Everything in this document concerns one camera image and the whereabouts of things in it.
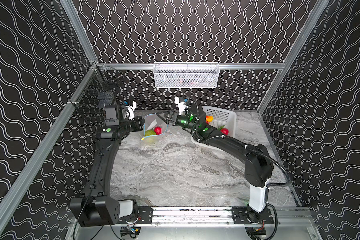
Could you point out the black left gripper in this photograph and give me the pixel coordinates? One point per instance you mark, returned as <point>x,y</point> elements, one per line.
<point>139,123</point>

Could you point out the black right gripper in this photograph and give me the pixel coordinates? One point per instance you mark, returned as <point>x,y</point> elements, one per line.
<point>171,117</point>

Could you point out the red toy apple with stem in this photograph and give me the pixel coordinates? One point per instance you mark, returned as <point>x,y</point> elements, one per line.
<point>158,130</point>

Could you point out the clear zip bag blue zipper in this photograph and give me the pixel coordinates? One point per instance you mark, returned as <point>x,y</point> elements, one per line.
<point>152,121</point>

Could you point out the green toy cabbage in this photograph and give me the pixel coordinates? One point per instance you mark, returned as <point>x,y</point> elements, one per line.
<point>150,133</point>

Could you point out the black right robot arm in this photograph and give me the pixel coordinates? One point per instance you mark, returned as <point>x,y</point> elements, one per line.
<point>258,164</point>

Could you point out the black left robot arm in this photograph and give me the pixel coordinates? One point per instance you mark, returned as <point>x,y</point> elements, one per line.
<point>95,206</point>

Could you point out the orange red toy peach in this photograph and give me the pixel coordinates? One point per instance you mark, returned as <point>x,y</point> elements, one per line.
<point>209,119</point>

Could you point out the white plastic perforated basket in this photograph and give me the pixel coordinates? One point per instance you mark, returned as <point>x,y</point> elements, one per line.
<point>225,117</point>

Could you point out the aluminium back horizontal bar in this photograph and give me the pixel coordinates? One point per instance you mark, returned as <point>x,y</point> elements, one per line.
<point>221,66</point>

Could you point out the aluminium left side bar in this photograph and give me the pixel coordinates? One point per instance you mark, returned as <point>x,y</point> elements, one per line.
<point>45,150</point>

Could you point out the white mesh wall basket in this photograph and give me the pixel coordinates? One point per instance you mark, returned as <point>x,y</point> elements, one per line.
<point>186,78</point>

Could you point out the aluminium frame corner post left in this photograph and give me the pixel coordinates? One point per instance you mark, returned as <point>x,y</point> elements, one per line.
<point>79,29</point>

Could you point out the aluminium frame corner post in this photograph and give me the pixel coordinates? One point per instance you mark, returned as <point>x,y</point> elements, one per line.
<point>302,37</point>
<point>79,29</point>

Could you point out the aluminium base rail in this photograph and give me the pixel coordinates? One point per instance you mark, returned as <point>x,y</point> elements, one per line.
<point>211,217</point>

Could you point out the aluminium frame corner post right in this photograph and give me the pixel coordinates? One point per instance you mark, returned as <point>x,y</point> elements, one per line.
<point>302,37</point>

